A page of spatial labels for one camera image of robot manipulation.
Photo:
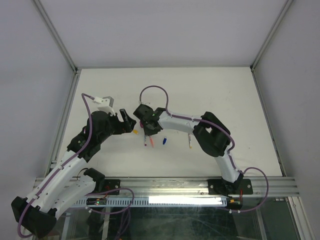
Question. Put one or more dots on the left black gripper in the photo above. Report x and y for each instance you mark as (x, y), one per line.
(122, 127)

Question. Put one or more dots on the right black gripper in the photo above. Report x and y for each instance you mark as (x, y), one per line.
(148, 132)

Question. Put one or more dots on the white marker yellow end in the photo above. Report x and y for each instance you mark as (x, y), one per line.
(190, 141)

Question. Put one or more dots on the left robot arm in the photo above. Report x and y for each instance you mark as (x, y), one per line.
(39, 211)

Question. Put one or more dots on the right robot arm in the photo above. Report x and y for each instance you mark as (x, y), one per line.
(213, 138)

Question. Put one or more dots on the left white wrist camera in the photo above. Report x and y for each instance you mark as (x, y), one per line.
(105, 104)

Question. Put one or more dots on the perforated cable duct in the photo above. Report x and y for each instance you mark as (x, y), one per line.
(152, 201)

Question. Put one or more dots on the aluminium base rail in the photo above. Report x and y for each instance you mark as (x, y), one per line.
(160, 186)

